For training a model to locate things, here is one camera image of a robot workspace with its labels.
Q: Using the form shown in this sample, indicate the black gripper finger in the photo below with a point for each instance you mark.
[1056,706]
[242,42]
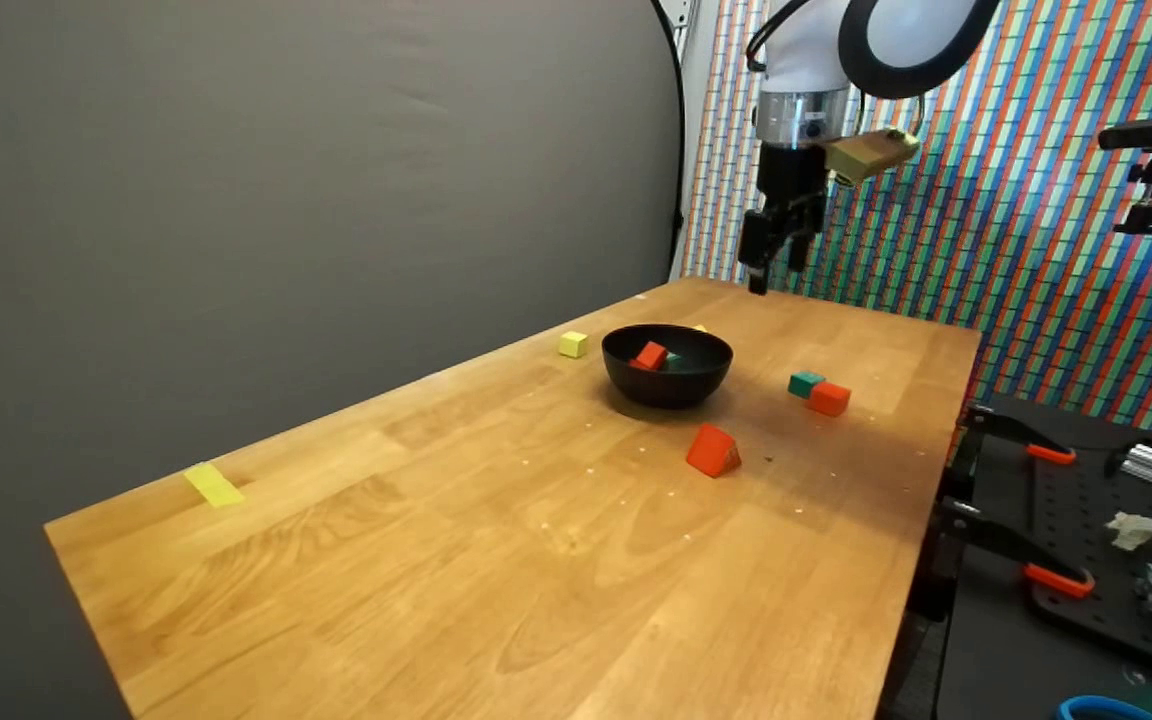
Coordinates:
[756,253]
[806,237]

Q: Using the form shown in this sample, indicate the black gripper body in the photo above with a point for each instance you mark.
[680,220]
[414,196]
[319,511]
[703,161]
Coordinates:
[790,183]

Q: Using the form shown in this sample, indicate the small orange wooden block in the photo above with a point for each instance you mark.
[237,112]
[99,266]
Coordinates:
[646,356]

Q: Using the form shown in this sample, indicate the large red wooden block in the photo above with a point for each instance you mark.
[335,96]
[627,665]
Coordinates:
[713,453]

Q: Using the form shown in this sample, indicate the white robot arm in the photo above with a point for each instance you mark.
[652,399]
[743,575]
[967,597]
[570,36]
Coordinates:
[811,63]

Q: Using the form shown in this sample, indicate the black bowl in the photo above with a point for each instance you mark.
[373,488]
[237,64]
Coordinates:
[669,389]

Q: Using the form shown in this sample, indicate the pale yellow-green wooden block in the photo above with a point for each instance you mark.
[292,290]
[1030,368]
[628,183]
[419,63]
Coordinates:
[573,344]

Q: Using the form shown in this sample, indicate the black perforated board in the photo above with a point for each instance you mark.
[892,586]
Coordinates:
[1096,500]

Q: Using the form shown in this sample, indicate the white crumpled paper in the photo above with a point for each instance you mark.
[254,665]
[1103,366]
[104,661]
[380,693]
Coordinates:
[1135,530]

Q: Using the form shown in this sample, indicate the gray backdrop panel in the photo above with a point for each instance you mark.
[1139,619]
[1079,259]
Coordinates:
[268,202]

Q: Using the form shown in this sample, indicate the blue round container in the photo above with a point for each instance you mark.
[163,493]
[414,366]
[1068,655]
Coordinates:
[1107,709]

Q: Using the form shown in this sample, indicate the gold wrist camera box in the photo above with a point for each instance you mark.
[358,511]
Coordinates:
[868,158]

